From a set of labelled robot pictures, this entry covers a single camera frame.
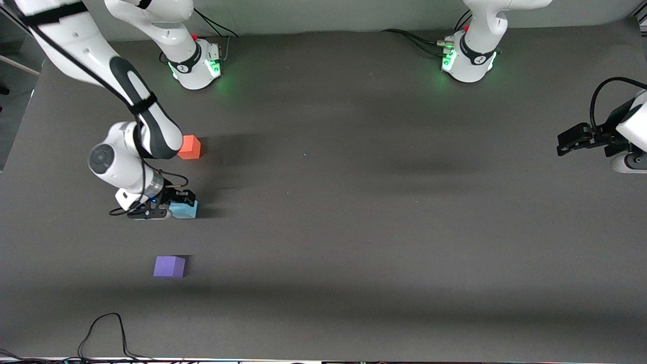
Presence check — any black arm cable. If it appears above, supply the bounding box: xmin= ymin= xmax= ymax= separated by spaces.
xmin=10 ymin=0 xmax=190 ymax=217
xmin=590 ymin=77 xmax=647 ymax=133

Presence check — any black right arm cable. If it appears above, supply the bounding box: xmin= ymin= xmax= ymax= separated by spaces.
xmin=10 ymin=0 xmax=190 ymax=217

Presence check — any orange block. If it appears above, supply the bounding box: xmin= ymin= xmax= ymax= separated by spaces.
xmin=177 ymin=135 xmax=202 ymax=160

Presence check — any purple block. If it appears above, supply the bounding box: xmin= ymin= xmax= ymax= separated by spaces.
xmin=153 ymin=256 xmax=187 ymax=279

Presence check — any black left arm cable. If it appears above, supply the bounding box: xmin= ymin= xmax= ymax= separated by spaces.
xmin=590 ymin=77 xmax=647 ymax=133

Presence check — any black right base cable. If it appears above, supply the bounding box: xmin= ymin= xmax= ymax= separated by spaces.
xmin=191 ymin=9 xmax=238 ymax=64

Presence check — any black base cable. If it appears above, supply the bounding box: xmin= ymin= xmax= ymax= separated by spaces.
xmin=382 ymin=10 xmax=473 ymax=57
xmin=191 ymin=9 xmax=238 ymax=64

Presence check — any black left base cable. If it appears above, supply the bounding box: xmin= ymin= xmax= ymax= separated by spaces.
xmin=382 ymin=10 xmax=473 ymax=57

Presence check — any beige rod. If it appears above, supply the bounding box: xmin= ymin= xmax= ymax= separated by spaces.
xmin=0 ymin=55 xmax=41 ymax=76

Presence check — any light blue block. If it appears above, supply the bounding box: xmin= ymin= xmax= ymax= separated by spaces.
xmin=168 ymin=200 xmax=199 ymax=220

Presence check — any dark grey table mat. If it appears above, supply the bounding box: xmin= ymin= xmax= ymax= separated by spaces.
xmin=0 ymin=18 xmax=647 ymax=360

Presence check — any thin black cable loop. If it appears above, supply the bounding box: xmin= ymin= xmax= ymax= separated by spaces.
xmin=77 ymin=312 xmax=152 ymax=362

